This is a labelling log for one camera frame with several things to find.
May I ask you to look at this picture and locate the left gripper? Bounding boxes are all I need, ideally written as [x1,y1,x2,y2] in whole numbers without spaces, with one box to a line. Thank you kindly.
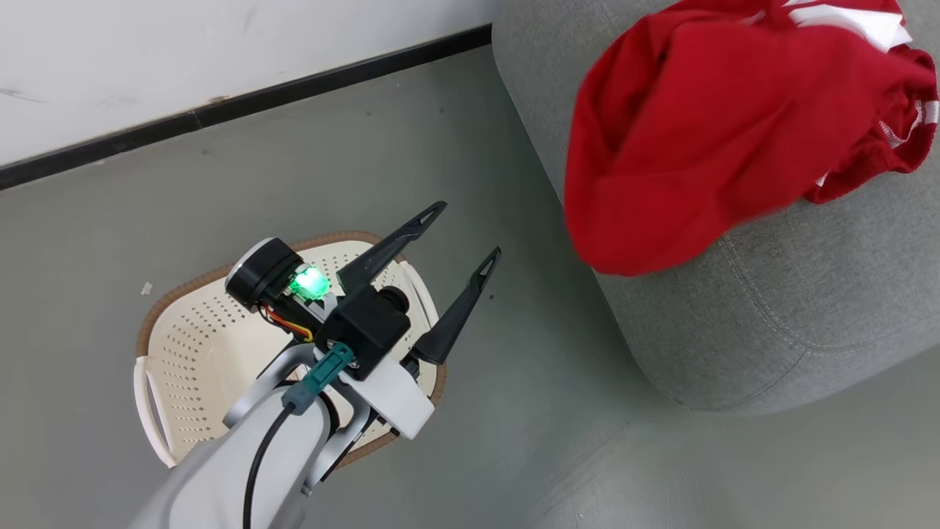
[225,201,502,442]

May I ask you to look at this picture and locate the red garment with white stripes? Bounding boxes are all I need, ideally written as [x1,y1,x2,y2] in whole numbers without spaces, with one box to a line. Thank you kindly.
[564,0,940,278]

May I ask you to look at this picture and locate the cream perforated laundry basket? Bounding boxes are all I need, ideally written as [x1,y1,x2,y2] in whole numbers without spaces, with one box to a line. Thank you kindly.
[134,231,447,469]

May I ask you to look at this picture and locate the black baseboard strip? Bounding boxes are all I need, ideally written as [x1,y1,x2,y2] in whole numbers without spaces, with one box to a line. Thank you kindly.
[0,24,493,192]

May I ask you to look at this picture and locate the grey fabric sofa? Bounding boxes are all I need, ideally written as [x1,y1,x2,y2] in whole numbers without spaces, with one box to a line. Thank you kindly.
[491,0,940,417]

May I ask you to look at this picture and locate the red yellow wire bundle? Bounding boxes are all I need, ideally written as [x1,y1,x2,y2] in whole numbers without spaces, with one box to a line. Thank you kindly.
[258,305,315,344]

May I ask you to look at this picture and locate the teal cable connector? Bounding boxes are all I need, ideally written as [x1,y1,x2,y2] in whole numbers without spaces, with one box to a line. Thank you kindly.
[282,342,355,417]

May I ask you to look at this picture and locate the thin black cable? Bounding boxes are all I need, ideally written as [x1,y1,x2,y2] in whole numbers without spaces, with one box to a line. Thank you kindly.
[241,403,296,529]

